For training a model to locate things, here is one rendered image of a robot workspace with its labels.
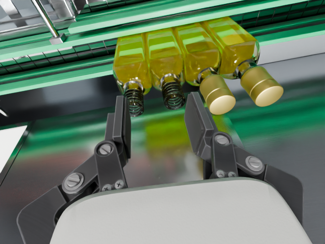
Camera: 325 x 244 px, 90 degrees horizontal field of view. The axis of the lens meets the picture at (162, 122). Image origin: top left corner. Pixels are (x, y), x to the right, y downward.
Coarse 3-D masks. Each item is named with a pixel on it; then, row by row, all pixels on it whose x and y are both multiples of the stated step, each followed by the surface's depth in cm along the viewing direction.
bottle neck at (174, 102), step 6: (162, 78) 24; (168, 78) 23; (174, 78) 23; (162, 84) 24; (168, 84) 23; (174, 84) 22; (162, 90) 23; (168, 90) 22; (174, 90) 21; (180, 90) 22; (168, 96) 21; (174, 96) 21; (180, 96) 21; (168, 102) 23; (174, 102) 23; (180, 102) 23; (168, 108) 23; (174, 108) 23
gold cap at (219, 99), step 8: (208, 80) 22; (216, 80) 21; (224, 80) 22; (200, 88) 23; (208, 88) 21; (216, 88) 20; (224, 88) 20; (208, 96) 21; (216, 96) 20; (224, 96) 19; (232, 96) 20; (208, 104) 21; (216, 104) 20; (224, 104) 20; (232, 104) 20; (216, 112) 21; (224, 112) 22
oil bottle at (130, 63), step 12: (132, 36) 32; (144, 36) 32; (120, 48) 29; (132, 48) 28; (144, 48) 28; (120, 60) 26; (132, 60) 25; (144, 60) 25; (120, 72) 24; (132, 72) 24; (144, 72) 24; (120, 84) 25; (144, 84) 25
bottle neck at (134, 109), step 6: (126, 84) 24; (132, 84) 24; (138, 84) 24; (126, 90) 23; (132, 90) 23; (138, 90) 23; (126, 96) 22; (132, 96) 22; (138, 96) 22; (132, 102) 21; (138, 102) 21; (132, 108) 24; (138, 108) 23; (132, 114) 23; (138, 114) 23
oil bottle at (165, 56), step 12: (156, 36) 30; (168, 36) 29; (156, 48) 27; (168, 48) 26; (156, 60) 24; (168, 60) 24; (180, 60) 24; (156, 72) 24; (168, 72) 24; (180, 72) 24; (156, 84) 26; (180, 84) 26
